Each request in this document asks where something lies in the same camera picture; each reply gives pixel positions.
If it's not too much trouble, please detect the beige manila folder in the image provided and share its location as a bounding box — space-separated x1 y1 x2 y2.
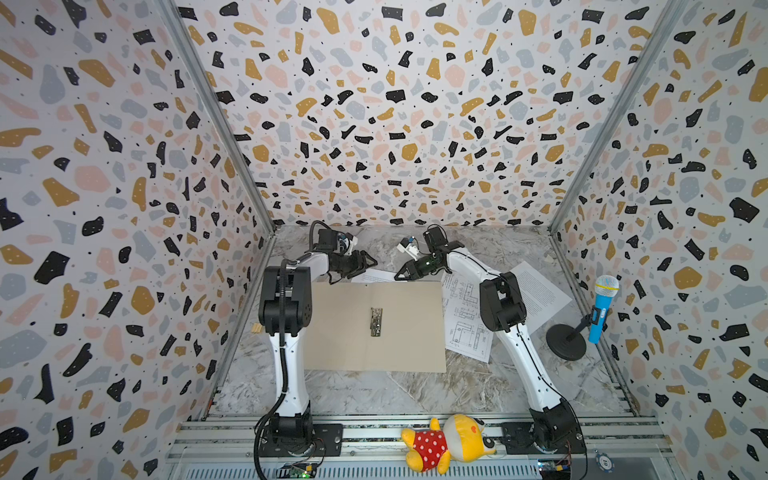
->
303 282 446 373

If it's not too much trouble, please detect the technical drawing paper sheet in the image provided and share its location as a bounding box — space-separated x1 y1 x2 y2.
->
441 273 493 363

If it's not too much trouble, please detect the text printed paper sheet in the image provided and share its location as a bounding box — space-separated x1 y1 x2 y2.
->
351 269 395 284

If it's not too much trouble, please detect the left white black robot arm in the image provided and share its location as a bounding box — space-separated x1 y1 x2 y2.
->
258 221 378 418

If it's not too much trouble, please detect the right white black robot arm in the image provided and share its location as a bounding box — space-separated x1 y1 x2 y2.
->
394 225 577 424

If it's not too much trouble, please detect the silver folder clip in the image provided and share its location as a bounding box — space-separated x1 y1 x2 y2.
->
370 307 383 338

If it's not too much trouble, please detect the blue toy microphone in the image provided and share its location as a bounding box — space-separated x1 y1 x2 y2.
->
588 275 620 345

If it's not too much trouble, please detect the yellow plush toy red dress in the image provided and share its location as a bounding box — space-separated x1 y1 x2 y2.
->
401 414 496 475

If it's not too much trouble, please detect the left green circuit board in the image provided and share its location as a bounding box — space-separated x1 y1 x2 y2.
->
276 463 318 479

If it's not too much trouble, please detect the right circuit board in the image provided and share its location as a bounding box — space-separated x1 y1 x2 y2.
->
537 460 571 480

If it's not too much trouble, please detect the round white blue badge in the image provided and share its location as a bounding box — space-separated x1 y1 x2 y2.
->
595 452 614 473

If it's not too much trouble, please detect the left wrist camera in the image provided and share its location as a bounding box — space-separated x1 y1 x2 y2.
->
336 232 356 255

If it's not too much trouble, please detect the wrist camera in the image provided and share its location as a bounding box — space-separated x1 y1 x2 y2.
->
397 236 421 259
336 232 356 255

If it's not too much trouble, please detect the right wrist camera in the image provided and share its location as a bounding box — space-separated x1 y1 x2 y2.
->
397 236 421 259

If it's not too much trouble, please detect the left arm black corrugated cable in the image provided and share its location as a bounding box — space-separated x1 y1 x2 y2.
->
253 220 337 480

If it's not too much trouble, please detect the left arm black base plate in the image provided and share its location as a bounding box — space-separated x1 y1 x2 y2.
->
257 423 343 460

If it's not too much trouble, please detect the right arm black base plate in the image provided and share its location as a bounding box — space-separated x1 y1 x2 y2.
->
501 421 586 455

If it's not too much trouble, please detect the aluminium rail frame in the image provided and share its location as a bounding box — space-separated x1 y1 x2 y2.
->
165 414 684 479

